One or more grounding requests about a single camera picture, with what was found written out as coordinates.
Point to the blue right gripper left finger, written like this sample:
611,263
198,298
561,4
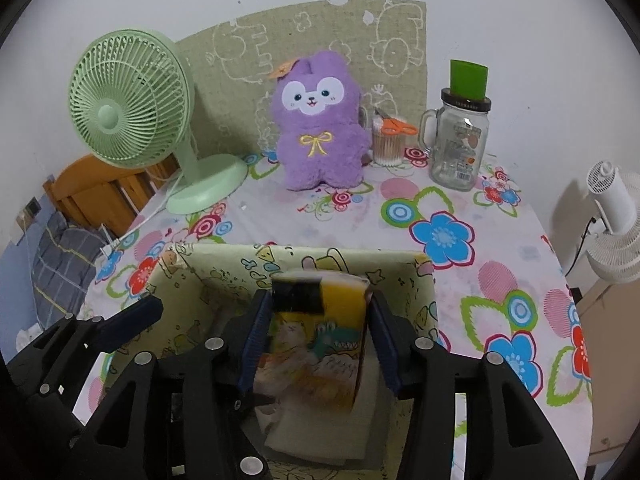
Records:
255,325

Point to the yellow cartoon tissue pack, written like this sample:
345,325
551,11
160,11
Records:
316,338

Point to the white towel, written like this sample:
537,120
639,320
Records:
323,435

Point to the grey plaid pillow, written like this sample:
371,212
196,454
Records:
64,266

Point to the green desk fan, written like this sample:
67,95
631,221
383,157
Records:
131,100

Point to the wall power socket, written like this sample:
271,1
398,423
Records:
33,207

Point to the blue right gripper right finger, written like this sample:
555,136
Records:
383,341

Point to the glass mason jar mug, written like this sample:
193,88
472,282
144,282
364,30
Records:
454,137

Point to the green cup on jar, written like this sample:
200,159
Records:
468,80

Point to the white standing fan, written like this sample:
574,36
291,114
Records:
613,241

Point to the orange small scissors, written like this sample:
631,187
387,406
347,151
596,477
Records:
392,126

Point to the wooden bed headboard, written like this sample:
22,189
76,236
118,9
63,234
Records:
93,194

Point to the beige door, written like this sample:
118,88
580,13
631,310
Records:
610,322

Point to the floral tablecloth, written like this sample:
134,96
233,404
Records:
498,284

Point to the cotton swab container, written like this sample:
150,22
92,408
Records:
387,151

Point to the purple plush bunny toy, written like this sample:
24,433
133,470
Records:
316,107

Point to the green cartoon puzzle board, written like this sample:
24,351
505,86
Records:
383,43

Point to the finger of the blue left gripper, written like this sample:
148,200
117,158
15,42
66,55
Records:
132,322

